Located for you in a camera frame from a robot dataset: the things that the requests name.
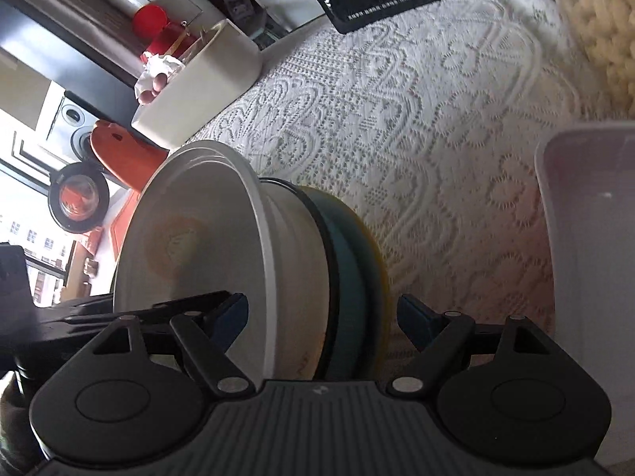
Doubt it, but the white crumpled tissue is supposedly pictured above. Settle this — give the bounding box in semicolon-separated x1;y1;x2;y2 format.
136;54;185;92

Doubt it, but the pile of peanuts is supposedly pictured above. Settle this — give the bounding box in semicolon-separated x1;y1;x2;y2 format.
560;0;635;107

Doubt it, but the white storage box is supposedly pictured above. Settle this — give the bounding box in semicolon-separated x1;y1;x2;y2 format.
131;19;263;152

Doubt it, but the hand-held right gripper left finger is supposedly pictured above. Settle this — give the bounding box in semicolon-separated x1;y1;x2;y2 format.
94;294;251;398

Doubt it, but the stainless steel bowl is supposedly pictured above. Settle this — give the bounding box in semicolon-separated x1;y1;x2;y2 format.
302;186;390;375

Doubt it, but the red and white plastic tray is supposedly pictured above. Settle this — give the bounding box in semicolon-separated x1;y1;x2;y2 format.
535;121;635;459

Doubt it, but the white lace tablecloth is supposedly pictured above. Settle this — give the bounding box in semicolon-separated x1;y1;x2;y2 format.
189;0;608;382

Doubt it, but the red thermos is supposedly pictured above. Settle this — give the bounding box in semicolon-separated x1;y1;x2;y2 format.
131;4;200;60

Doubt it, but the blue bowl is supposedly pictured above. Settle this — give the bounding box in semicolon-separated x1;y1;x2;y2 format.
295;186;370;380

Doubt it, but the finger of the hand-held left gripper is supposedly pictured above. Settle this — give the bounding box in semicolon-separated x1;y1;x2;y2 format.
35;292;239;344

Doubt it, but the orange plastic chair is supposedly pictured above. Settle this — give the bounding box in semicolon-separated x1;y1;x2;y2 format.
89;119;165;269

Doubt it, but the white ceramic bowl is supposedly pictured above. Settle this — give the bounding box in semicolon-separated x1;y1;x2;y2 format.
113;140;331;382

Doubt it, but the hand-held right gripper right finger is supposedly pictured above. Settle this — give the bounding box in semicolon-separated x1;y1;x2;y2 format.
387;295;546;397

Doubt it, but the large glass jar with lid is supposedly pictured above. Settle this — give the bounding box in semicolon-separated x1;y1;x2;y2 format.
543;0;635;110

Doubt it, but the grey speaker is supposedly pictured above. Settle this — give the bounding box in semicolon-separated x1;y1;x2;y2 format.
44;92;113;232

